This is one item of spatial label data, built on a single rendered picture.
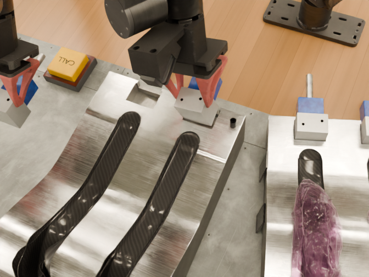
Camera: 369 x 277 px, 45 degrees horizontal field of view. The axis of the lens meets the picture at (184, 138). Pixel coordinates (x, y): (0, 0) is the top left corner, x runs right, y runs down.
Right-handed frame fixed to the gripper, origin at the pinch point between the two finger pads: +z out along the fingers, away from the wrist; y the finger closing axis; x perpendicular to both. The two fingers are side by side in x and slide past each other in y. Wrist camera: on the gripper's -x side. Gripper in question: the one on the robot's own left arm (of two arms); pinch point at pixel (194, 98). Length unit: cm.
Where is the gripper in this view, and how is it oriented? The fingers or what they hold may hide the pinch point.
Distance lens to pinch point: 70.0
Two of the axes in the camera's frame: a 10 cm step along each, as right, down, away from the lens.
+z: 1.2, 7.5, 6.5
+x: 4.8, -6.1, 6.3
